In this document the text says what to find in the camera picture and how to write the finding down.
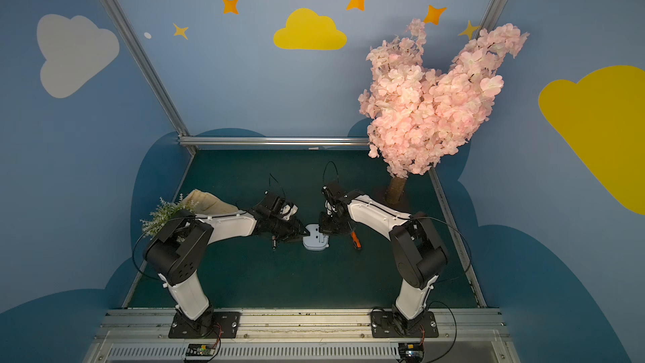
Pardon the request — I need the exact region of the small green potted plant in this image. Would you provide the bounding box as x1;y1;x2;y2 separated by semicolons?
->
141;195;195;237

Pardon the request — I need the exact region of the rusty tree trunk pole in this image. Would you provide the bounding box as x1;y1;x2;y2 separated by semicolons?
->
385;176;407;205

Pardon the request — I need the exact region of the aluminium back frame bar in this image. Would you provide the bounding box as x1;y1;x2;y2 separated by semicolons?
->
178;136;369;149

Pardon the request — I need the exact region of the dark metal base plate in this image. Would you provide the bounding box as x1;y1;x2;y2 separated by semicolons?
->
372;187;410;213

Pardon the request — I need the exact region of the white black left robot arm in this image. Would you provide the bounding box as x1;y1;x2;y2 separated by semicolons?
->
144;193;310;321

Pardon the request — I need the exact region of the controller board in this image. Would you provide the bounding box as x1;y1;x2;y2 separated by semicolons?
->
184;344;216;361
397;343;424;363

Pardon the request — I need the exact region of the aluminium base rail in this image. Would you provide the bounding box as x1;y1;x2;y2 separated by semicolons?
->
84;309;520;362

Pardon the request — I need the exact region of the white alarm device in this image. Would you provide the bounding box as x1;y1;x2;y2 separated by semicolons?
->
302;224;329;251

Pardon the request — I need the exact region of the left controller board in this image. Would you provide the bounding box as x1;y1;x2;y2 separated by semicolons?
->
184;344;216;361

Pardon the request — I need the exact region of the pink blossom artificial tree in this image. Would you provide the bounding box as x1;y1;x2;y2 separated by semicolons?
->
358;19;529;179

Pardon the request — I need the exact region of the right controller board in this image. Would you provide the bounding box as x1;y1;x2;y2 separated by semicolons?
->
397;343;424;363

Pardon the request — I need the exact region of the orange black screwdriver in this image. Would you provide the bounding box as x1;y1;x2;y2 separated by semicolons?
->
350;231;362;251

